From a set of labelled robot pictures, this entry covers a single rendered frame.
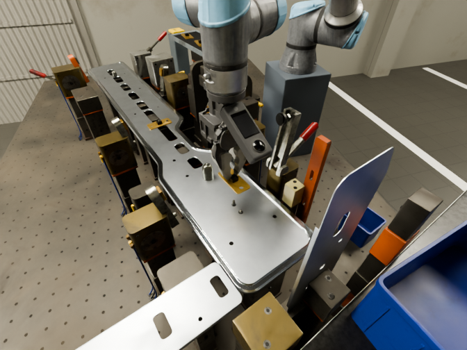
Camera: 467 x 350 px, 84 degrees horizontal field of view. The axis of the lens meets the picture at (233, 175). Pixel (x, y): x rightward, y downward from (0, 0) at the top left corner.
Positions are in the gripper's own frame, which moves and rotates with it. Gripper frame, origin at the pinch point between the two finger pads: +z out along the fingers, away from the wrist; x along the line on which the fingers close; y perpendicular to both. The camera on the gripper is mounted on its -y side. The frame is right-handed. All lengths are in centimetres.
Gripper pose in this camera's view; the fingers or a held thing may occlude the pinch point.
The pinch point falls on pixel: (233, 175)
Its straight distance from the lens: 59.0
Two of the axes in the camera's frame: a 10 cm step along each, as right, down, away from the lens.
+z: 0.1, 7.3, 6.8
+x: -8.2, 4.0, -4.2
